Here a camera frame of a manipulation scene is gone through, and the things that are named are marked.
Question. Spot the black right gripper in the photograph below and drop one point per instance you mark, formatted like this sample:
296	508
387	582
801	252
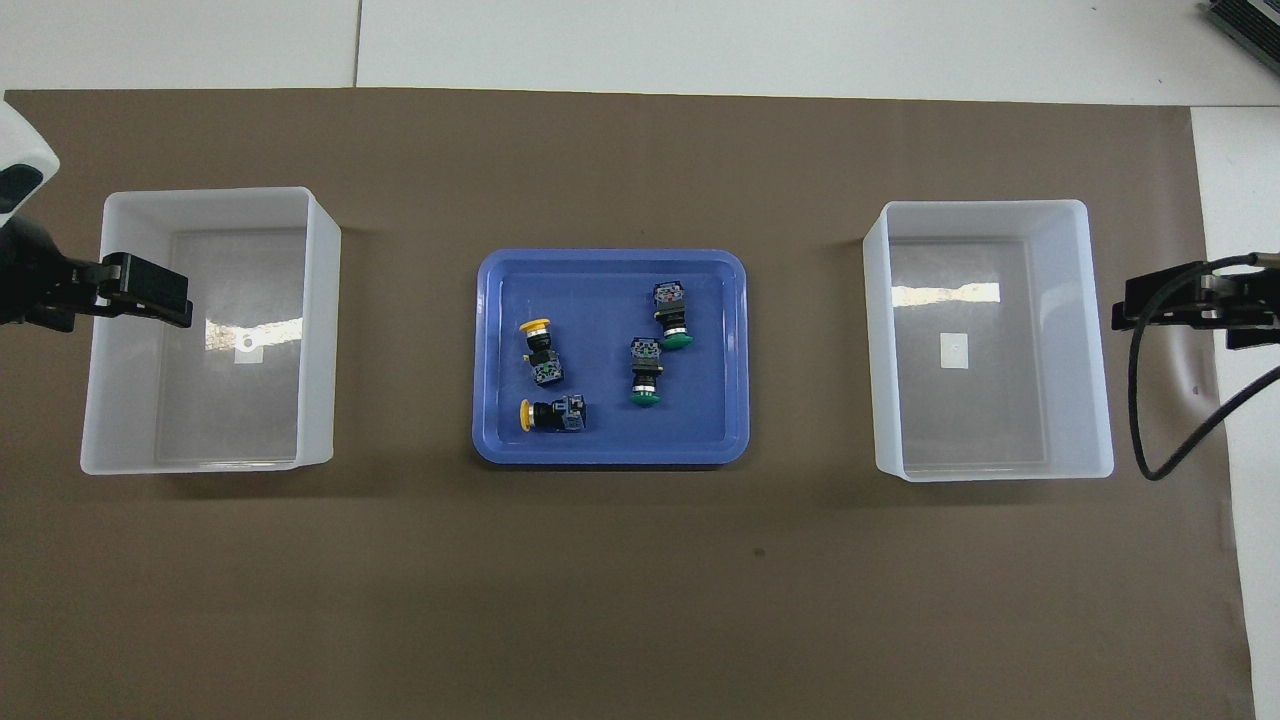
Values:
1250	310

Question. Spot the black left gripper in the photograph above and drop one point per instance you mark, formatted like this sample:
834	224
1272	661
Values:
30	275

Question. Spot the yellow push button switch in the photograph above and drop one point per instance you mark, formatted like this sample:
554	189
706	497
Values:
560	413
545	370

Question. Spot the green push button switch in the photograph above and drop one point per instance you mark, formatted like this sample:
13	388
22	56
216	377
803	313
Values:
645	360
670	300

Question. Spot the translucent white plastic box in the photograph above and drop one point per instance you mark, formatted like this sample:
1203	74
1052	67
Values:
230	410
1000	420

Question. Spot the grey ribbed metal device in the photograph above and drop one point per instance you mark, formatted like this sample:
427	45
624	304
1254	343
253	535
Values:
1250	25

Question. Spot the blue plastic tray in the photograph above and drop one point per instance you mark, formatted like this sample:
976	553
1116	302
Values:
600	300

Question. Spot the brown paper table mat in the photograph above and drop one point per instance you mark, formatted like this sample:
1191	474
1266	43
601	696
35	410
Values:
620	600

